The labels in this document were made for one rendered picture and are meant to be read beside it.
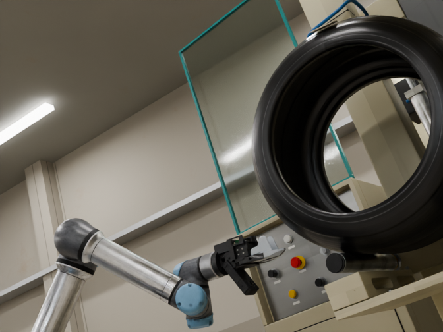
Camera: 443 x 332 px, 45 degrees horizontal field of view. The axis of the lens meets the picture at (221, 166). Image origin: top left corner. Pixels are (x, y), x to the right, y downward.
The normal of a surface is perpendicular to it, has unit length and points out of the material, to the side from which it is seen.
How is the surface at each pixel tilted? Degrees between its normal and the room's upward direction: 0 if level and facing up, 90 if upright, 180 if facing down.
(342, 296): 90
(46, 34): 180
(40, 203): 90
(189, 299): 90
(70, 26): 180
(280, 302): 90
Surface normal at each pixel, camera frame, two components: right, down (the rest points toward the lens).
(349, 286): -0.60, -0.14
